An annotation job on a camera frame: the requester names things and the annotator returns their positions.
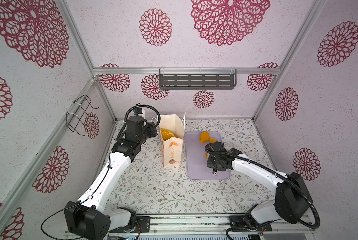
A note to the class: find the lavender plastic tray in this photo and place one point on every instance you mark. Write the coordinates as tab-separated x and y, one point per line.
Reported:
197	160

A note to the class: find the yellow elongated bread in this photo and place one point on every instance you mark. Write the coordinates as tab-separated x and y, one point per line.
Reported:
212	140

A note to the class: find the orange round flat bread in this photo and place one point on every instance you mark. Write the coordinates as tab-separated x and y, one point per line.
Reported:
204	137

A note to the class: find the black wire wall rack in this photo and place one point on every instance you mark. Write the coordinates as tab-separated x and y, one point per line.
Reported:
83	121

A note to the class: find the grey metal wall shelf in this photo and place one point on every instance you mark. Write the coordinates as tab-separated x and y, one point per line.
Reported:
197	80

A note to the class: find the white paper bag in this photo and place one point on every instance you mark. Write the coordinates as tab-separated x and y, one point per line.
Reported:
172	149

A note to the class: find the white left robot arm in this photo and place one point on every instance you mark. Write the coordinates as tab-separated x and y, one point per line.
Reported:
86	218

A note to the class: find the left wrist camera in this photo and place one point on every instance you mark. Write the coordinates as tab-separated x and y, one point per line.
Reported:
139	113

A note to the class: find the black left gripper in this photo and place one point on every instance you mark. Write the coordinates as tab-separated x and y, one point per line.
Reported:
153	132

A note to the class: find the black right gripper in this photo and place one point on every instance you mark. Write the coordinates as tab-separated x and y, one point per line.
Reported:
209	164

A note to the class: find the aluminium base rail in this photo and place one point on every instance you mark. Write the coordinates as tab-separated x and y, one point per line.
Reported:
203	224

